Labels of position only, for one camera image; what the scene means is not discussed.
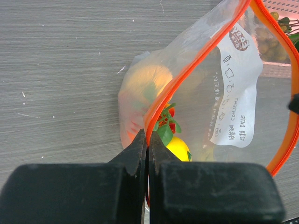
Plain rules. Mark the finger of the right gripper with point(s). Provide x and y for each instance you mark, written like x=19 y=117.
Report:
x=294 y=104

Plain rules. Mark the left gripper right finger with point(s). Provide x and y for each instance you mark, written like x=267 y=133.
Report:
x=209 y=192

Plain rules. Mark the clear zip bag orange zipper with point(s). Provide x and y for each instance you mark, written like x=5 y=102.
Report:
x=227 y=109

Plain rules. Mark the red-orange persimmon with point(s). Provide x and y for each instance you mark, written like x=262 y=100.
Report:
x=131 y=121

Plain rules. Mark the brown longan bunch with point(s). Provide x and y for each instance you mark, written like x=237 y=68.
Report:
x=270 y=49

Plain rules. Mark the yellow lemon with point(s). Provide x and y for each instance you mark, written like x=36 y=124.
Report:
x=179 y=148

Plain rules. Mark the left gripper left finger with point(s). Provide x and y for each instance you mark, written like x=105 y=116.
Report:
x=85 y=193

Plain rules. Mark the orange fruit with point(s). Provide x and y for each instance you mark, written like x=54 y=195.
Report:
x=145 y=83

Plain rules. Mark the pink plastic basket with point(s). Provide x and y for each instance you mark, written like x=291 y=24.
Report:
x=284 y=20

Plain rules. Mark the red cherries green leaves sprig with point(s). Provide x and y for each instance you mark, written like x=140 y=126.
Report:
x=166 y=126

